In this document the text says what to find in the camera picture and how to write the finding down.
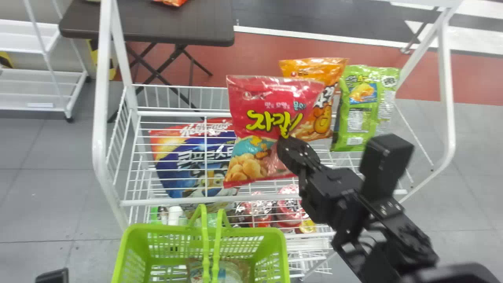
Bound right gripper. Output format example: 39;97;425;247
276;135;370;233

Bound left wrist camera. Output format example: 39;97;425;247
35;268;70;283

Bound green basket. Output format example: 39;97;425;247
111;204;292;283

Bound white bottle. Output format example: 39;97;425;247
168;205;185;226

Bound dark side table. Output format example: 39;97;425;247
59;0;235;123

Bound white wire rack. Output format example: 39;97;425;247
92;0;464;278

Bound yellow can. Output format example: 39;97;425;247
299;219;317;235

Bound green snack packet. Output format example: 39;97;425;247
330;65;401;153

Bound red noodle cup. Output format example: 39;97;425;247
276;185;310;228
238;190;276;229

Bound blue cereal bag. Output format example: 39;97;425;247
148;118;241;199

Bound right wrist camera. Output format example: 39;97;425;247
359;133;415;202

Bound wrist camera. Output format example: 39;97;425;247
359;133;415;202
35;268;70;283

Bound red snack packet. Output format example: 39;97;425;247
223;75;326;189

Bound white shelf trolley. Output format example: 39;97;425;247
0;0;90;123

